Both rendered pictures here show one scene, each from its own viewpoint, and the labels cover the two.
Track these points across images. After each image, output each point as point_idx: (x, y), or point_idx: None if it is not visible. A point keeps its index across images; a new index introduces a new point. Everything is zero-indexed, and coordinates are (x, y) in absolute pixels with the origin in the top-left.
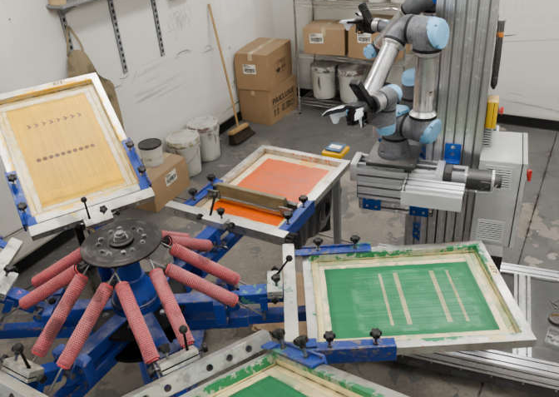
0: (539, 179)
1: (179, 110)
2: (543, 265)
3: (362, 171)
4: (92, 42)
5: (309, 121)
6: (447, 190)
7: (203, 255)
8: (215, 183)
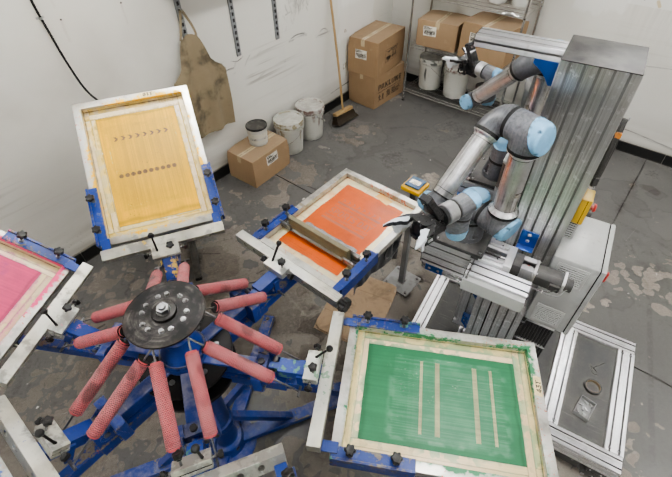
0: (614, 212)
1: (289, 90)
2: (594, 310)
3: (428, 242)
4: (207, 26)
5: (409, 110)
6: (511, 288)
7: (256, 308)
8: (289, 214)
